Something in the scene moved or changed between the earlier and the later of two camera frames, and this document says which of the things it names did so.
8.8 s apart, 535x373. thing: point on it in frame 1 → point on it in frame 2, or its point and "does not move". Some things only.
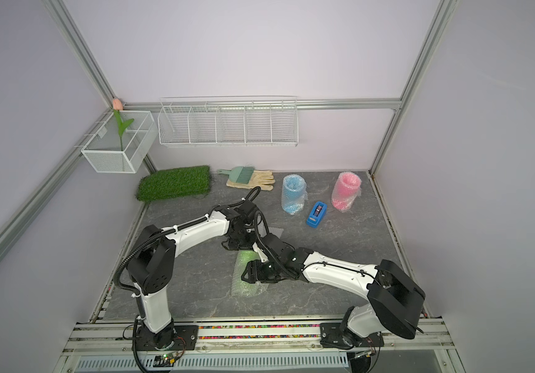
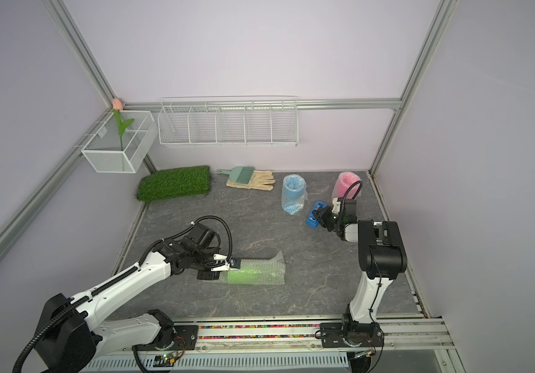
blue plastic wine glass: [294, 193] does not move
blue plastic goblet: [294, 193] does not move
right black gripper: [251, 273] → [321, 216]
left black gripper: [235, 246] → [208, 275]
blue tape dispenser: [316, 214] does not move
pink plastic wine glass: [346, 191] does not move
